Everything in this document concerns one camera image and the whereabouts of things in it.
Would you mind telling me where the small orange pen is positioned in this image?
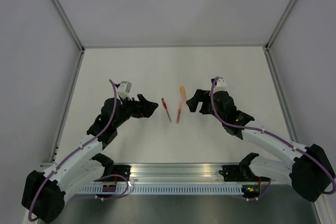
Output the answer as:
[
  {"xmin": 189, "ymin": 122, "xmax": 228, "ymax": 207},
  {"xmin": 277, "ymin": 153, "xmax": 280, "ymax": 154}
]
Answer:
[{"xmin": 176, "ymin": 103, "xmax": 183, "ymax": 124}]

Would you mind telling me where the orange highlighter pen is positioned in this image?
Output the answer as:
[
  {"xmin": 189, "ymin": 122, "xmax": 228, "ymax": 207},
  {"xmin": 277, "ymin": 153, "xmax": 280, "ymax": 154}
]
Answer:
[{"xmin": 180, "ymin": 86, "xmax": 186, "ymax": 103}]

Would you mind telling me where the aluminium frame post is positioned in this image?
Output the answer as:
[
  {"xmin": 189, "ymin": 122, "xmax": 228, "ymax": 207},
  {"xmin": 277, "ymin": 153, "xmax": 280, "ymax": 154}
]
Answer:
[
  {"xmin": 34, "ymin": 0, "xmax": 85, "ymax": 53},
  {"xmin": 264, "ymin": 0, "xmax": 298, "ymax": 51}
]

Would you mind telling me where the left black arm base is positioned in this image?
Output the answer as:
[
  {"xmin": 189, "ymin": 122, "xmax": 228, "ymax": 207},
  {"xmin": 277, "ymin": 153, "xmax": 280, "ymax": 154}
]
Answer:
[{"xmin": 92, "ymin": 153, "xmax": 131, "ymax": 183}]

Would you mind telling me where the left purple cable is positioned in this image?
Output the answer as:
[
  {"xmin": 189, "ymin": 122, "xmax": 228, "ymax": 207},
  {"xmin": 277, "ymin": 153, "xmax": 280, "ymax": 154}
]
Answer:
[{"xmin": 27, "ymin": 79, "xmax": 132, "ymax": 221}]

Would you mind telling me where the white slotted cable duct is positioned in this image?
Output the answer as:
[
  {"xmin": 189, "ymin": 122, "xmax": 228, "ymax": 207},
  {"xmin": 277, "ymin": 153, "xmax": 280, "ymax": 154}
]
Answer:
[{"xmin": 78, "ymin": 184, "xmax": 243, "ymax": 195}]

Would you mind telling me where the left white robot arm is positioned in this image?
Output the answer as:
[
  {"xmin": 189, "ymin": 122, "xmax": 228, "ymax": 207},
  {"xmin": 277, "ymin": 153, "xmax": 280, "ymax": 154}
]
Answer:
[{"xmin": 22, "ymin": 94, "xmax": 159, "ymax": 223}]

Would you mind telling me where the aluminium mounting rail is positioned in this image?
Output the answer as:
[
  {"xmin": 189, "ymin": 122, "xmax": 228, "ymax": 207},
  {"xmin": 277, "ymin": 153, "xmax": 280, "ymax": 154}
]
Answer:
[{"xmin": 39, "ymin": 163, "xmax": 295, "ymax": 184}]

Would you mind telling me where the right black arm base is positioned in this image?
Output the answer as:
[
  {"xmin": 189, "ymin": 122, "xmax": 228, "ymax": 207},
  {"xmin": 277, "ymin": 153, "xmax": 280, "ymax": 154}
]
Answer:
[{"xmin": 218, "ymin": 153, "xmax": 270, "ymax": 182}]

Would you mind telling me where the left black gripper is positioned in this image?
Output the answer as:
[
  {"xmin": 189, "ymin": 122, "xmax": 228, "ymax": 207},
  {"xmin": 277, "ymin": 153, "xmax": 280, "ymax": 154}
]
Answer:
[{"xmin": 113, "ymin": 94, "xmax": 158, "ymax": 129}]

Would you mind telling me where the left aluminium frame post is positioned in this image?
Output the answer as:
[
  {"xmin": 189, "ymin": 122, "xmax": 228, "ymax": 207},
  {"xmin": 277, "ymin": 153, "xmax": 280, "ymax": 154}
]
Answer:
[{"xmin": 34, "ymin": 0, "xmax": 85, "ymax": 53}]

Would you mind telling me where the right aluminium frame post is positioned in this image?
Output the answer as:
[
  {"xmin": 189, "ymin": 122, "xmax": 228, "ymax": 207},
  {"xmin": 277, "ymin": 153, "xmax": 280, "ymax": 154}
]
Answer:
[{"xmin": 264, "ymin": 0, "xmax": 298, "ymax": 51}]

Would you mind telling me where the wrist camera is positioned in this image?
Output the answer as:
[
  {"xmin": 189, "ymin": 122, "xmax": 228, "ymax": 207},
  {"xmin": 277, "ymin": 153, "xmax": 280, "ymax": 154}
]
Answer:
[
  {"xmin": 117, "ymin": 81, "xmax": 132, "ymax": 100},
  {"xmin": 211, "ymin": 77, "xmax": 227, "ymax": 93}
]

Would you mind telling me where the red thin pen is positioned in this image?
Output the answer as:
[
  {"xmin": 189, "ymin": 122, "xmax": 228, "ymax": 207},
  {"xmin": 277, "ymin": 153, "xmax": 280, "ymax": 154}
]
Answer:
[{"xmin": 161, "ymin": 98, "xmax": 172, "ymax": 123}]

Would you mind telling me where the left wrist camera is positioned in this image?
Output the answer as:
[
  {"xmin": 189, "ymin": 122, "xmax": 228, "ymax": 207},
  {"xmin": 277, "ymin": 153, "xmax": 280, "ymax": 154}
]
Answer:
[{"xmin": 117, "ymin": 81, "xmax": 132, "ymax": 100}]

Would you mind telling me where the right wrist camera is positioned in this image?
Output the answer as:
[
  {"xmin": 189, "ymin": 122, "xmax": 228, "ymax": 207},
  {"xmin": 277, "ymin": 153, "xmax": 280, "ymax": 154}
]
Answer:
[{"xmin": 211, "ymin": 77, "xmax": 227, "ymax": 93}]

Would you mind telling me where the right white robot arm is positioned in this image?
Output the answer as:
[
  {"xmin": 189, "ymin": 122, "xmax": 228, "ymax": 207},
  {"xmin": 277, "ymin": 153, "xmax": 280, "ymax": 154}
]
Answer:
[{"xmin": 186, "ymin": 89, "xmax": 335, "ymax": 202}]

